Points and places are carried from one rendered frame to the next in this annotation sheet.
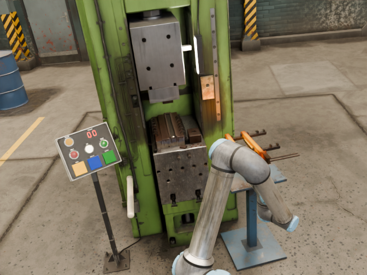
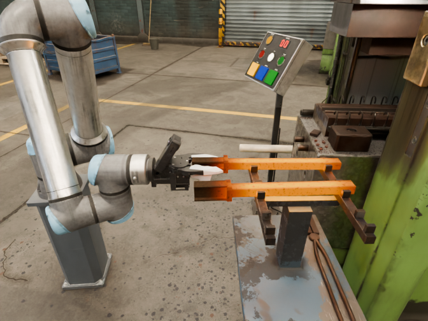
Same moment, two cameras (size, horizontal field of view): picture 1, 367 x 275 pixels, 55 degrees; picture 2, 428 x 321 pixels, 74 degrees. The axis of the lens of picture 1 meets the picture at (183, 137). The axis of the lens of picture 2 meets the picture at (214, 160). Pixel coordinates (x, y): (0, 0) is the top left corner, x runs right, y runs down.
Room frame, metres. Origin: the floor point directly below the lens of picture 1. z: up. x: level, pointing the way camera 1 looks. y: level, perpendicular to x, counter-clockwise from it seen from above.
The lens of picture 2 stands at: (1.93, -1.06, 1.39)
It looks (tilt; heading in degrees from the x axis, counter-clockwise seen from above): 30 degrees down; 99
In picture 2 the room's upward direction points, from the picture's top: straight up
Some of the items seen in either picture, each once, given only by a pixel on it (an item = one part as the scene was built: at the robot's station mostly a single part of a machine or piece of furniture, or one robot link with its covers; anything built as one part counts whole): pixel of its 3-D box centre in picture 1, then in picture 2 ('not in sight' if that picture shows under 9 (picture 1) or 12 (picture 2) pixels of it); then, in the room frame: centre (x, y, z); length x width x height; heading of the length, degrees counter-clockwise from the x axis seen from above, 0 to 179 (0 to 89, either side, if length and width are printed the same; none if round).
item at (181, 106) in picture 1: (162, 63); not in sight; (2.72, 0.10, 1.37); 0.41 x 0.10 x 0.91; 95
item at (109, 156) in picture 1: (108, 157); (271, 78); (2.00, 0.50, 1.01); 0.07 x 0.05 x 0.07; 120
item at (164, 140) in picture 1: (167, 129); (372, 118); (2.40, 0.11, 0.96); 0.42 x 0.20 x 0.09; 5
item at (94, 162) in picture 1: (94, 162); (262, 73); (1.95, 0.58, 1.01); 0.07 x 0.05 x 0.07; 120
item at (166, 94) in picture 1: (161, 84); (402, 18); (2.40, 0.11, 1.32); 0.42 x 0.20 x 0.10; 5
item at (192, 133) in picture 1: (194, 135); (349, 138); (2.26, -0.08, 0.95); 0.12 x 0.08 x 0.06; 5
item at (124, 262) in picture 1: (116, 257); (266, 204); (2.06, 0.64, 0.05); 0.22 x 0.22 x 0.09; 5
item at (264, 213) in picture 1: (266, 209); (114, 201); (1.52, -0.41, 0.83); 0.12 x 0.09 x 0.12; 38
